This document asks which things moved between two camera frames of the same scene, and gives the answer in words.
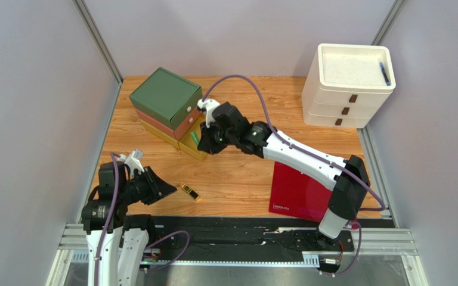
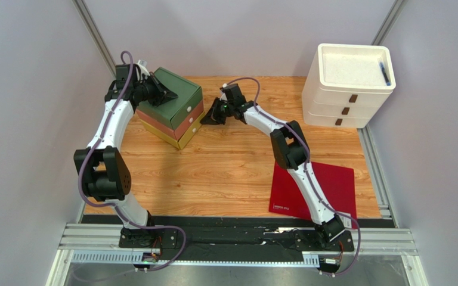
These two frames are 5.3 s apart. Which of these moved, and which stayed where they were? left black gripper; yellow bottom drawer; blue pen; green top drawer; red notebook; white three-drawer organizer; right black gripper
Moved: yellow bottom drawer; left black gripper; right black gripper
Stayed: green top drawer; blue pen; white three-drawer organizer; red notebook
